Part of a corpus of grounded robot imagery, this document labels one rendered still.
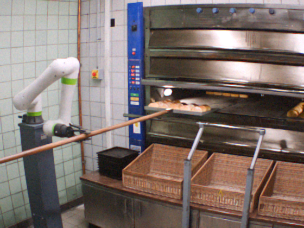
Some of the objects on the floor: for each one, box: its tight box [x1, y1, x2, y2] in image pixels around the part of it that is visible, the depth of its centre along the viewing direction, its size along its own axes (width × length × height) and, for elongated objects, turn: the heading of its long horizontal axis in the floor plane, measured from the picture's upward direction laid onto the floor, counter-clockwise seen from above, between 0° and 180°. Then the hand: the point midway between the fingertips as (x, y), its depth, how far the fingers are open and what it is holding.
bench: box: [80, 169, 304, 228], centre depth 290 cm, size 56×242×58 cm, turn 60°
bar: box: [123, 113, 266, 228], centre depth 276 cm, size 31×127×118 cm, turn 60°
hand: (85, 135), depth 227 cm, fingers closed on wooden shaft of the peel, 3 cm apart
